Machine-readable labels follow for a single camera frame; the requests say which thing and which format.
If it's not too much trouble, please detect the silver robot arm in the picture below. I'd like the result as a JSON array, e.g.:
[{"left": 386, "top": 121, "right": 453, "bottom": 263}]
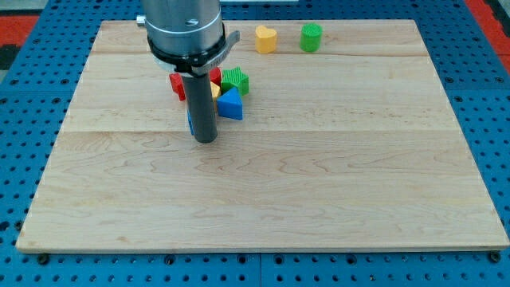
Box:
[{"left": 141, "top": 0, "right": 241, "bottom": 77}]

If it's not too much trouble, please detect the blue triangle block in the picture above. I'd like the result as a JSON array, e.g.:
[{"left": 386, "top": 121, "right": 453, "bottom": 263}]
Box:
[{"left": 217, "top": 88, "right": 243, "bottom": 120}]

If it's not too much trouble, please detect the yellow block behind rod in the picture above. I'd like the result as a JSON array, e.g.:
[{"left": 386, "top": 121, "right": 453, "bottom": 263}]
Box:
[{"left": 210, "top": 81, "right": 222, "bottom": 112}]

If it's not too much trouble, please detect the blue block behind rod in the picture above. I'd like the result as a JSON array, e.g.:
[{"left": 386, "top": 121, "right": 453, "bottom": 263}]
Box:
[{"left": 186, "top": 110, "right": 194, "bottom": 136}]

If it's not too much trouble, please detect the green star block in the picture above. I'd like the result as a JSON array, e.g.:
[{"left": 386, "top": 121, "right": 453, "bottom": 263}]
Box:
[{"left": 221, "top": 67, "right": 249, "bottom": 96}]

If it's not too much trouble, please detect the red block behind rod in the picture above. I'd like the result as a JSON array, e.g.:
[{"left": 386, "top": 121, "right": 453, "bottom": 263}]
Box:
[{"left": 209, "top": 67, "right": 222, "bottom": 86}]

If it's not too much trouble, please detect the wooden board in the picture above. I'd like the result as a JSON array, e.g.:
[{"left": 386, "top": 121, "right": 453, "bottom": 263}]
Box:
[{"left": 17, "top": 20, "right": 509, "bottom": 254}]

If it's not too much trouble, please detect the red block left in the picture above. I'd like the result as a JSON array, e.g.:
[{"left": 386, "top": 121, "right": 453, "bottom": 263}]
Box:
[{"left": 169, "top": 73, "right": 186, "bottom": 101}]

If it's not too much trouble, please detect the yellow heart block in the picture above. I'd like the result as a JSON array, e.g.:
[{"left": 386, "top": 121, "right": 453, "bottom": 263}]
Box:
[{"left": 255, "top": 26, "right": 277, "bottom": 54}]

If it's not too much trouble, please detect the green cylinder block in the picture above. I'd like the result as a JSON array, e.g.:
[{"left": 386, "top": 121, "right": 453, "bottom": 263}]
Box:
[{"left": 300, "top": 22, "right": 323, "bottom": 53}]

